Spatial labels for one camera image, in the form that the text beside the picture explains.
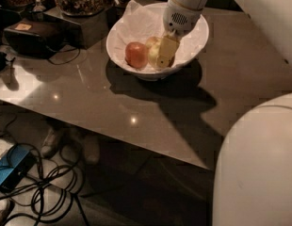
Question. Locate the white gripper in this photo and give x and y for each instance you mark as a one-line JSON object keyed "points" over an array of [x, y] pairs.
{"points": [[177, 17]]}

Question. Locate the yellow-green front apple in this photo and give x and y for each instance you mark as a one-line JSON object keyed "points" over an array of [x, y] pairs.
{"points": [[153, 58]]}

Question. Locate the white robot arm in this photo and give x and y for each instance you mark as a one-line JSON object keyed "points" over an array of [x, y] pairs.
{"points": [[253, 176]]}

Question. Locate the small back apple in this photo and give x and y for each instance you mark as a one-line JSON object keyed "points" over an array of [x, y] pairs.
{"points": [[151, 41]]}

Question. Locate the red apple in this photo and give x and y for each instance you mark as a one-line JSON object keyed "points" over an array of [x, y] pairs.
{"points": [[136, 54]]}

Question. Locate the white ceramic bowl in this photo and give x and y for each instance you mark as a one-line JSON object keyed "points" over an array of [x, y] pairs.
{"points": [[196, 44]]}

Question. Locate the white paper liner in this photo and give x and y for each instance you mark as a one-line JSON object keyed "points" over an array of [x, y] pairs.
{"points": [[136, 24]]}

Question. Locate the right white shoe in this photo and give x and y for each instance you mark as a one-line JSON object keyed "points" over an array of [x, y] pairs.
{"points": [[91, 149]]}

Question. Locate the white shoe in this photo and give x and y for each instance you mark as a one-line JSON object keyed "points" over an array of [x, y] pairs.
{"points": [[51, 143], [91, 149]]}

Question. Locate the metal scoop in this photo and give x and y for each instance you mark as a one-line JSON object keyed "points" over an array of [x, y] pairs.
{"points": [[39, 7]]}

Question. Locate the black card terminal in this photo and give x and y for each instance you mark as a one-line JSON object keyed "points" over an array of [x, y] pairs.
{"points": [[34, 39]]}

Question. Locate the left white shoe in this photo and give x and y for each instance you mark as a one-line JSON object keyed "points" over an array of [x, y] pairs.
{"points": [[51, 143]]}

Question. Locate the blue box on floor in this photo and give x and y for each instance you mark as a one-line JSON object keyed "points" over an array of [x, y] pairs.
{"points": [[13, 165]]}

